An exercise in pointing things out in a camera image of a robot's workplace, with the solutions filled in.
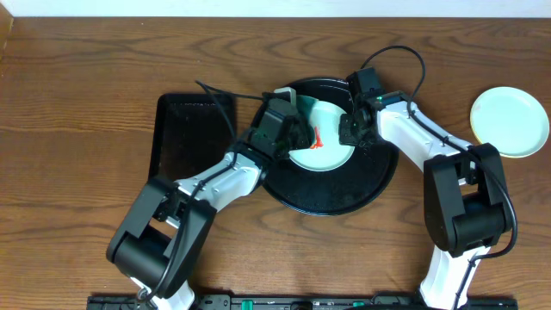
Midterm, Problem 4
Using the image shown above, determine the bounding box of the light green plate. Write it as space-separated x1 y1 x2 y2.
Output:
289 99 355 172
469 86 550 158

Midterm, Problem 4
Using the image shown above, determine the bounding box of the yellow plastic plate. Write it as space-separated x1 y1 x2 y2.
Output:
469 115 486 145

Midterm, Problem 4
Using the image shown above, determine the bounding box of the green yellow sponge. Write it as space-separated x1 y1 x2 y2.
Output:
296 95 319 127

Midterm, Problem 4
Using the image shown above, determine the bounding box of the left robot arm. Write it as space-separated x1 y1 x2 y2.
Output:
106 87 313 309

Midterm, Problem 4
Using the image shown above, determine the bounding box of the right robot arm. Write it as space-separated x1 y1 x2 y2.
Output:
339 67 517 309

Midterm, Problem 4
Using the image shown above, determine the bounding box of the round black tray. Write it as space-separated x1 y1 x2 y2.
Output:
251 77 399 217

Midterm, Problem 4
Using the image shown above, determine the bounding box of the black rectangular sponge tray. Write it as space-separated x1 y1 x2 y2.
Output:
148 93 237 181

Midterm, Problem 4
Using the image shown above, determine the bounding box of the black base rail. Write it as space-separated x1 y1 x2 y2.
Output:
85 293 519 310

